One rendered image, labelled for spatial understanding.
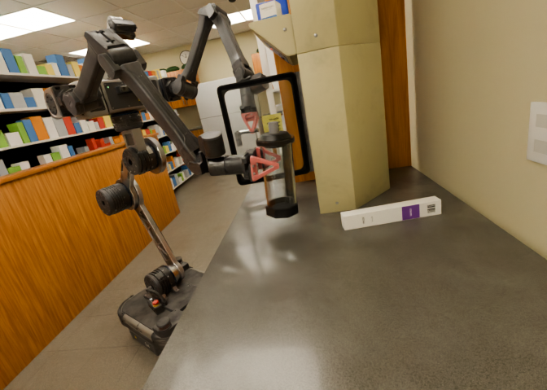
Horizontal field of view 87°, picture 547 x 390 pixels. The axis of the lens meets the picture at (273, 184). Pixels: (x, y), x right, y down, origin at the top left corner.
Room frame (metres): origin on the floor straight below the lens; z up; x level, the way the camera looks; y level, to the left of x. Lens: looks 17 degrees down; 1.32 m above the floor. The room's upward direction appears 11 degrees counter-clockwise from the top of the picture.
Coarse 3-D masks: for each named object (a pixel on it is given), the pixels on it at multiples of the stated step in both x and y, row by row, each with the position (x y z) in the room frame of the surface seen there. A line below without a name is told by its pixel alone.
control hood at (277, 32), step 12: (252, 24) 0.85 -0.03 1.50; (264, 24) 0.84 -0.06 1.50; (276, 24) 0.84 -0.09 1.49; (288, 24) 0.83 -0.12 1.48; (264, 36) 0.84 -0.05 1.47; (276, 36) 0.84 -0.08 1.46; (288, 36) 0.83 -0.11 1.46; (276, 48) 0.87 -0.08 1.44; (288, 48) 0.83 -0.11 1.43; (288, 60) 1.00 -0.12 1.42
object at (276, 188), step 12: (288, 144) 0.77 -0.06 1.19; (264, 156) 0.78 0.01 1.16; (276, 156) 0.76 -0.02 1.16; (288, 156) 0.77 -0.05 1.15; (264, 168) 0.78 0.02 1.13; (288, 168) 0.77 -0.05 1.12; (264, 180) 0.80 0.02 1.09; (276, 180) 0.76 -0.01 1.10; (288, 180) 0.77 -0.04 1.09; (276, 192) 0.77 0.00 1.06; (288, 192) 0.77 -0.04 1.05; (276, 204) 0.77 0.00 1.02; (288, 204) 0.77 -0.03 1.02
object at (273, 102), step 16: (240, 96) 1.15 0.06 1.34; (256, 96) 1.14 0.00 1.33; (272, 96) 1.14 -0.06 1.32; (288, 96) 1.14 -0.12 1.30; (240, 112) 1.15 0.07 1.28; (256, 112) 1.14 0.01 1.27; (272, 112) 1.14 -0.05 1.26; (288, 112) 1.14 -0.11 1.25; (240, 128) 1.15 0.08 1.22; (256, 128) 1.14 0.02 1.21; (288, 128) 1.14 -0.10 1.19
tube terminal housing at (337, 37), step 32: (320, 0) 0.82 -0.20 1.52; (352, 0) 0.86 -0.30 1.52; (320, 32) 0.82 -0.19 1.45; (352, 32) 0.85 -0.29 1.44; (320, 64) 0.82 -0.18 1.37; (352, 64) 0.85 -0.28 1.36; (320, 96) 0.82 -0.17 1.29; (352, 96) 0.84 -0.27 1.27; (320, 128) 0.83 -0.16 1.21; (352, 128) 0.83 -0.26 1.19; (384, 128) 0.93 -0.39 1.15; (320, 160) 0.83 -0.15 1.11; (352, 160) 0.82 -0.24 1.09; (384, 160) 0.92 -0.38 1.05; (320, 192) 0.83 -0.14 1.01; (352, 192) 0.82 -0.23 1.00
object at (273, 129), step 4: (272, 124) 0.79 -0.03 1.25; (276, 124) 0.79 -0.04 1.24; (272, 128) 0.79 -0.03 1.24; (276, 128) 0.79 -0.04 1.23; (268, 132) 0.83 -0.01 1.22; (272, 132) 0.79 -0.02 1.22; (276, 132) 0.79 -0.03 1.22; (280, 132) 0.80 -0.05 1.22; (284, 132) 0.79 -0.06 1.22; (260, 136) 0.79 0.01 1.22; (264, 136) 0.78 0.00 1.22; (268, 136) 0.77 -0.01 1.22; (272, 136) 0.77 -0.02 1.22; (276, 136) 0.76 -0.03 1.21; (280, 136) 0.77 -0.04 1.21; (284, 136) 0.77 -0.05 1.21; (288, 136) 0.78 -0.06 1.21; (260, 140) 0.78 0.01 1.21; (264, 140) 0.77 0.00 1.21; (268, 140) 0.76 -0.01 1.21; (272, 140) 0.76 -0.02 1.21; (276, 140) 0.76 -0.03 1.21
